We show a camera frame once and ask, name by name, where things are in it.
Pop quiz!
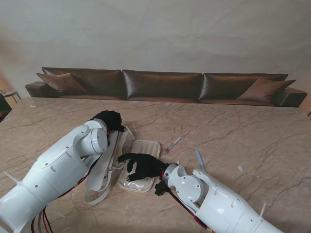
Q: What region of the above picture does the brown leather cushion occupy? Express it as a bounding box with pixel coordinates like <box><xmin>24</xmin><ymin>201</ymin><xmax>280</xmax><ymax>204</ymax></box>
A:
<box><xmin>236</xmin><ymin>77</ymin><xmax>297</xmax><ymax>103</ymax></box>
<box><xmin>35</xmin><ymin>72</ymin><xmax>89</xmax><ymax>95</ymax></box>

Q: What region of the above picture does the dark chair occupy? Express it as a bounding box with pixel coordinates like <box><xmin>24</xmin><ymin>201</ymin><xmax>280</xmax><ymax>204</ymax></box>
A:
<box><xmin>0</xmin><ymin>93</ymin><xmax>13</xmax><ymax>122</ymax></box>

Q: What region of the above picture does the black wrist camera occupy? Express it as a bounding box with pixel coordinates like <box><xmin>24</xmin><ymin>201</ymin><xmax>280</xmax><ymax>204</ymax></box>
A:
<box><xmin>154</xmin><ymin>182</ymin><xmax>171</xmax><ymax>197</ymax></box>

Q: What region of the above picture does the red black cable bundle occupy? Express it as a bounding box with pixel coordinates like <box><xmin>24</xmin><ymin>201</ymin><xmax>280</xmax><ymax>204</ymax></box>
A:
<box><xmin>30</xmin><ymin>169</ymin><xmax>89</xmax><ymax>233</ymax></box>
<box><xmin>167</xmin><ymin>189</ymin><xmax>215</xmax><ymax>233</ymax></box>

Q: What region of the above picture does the cream fabric cosmetics bag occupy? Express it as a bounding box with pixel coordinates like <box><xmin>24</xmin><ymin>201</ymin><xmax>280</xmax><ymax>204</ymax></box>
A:
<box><xmin>83</xmin><ymin>122</ymin><xmax>162</xmax><ymax>207</ymax></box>

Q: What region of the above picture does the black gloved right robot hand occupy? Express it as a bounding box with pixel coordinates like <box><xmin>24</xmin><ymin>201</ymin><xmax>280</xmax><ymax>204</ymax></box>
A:
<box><xmin>117</xmin><ymin>152</ymin><xmax>170</xmax><ymax>183</ymax></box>

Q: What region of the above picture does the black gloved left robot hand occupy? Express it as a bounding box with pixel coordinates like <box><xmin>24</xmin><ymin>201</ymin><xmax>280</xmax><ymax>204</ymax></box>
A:
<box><xmin>90</xmin><ymin>110</ymin><xmax>127</xmax><ymax>133</ymax></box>

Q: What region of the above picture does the brown leather sofa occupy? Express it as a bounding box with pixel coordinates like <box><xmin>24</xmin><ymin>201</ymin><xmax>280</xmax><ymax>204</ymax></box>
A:
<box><xmin>24</xmin><ymin>67</ymin><xmax>308</xmax><ymax>108</ymax></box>

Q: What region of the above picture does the small side table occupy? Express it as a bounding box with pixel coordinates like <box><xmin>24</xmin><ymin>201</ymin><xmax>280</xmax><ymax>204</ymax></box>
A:
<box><xmin>0</xmin><ymin>89</ymin><xmax>21</xmax><ymax>104</ymax></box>

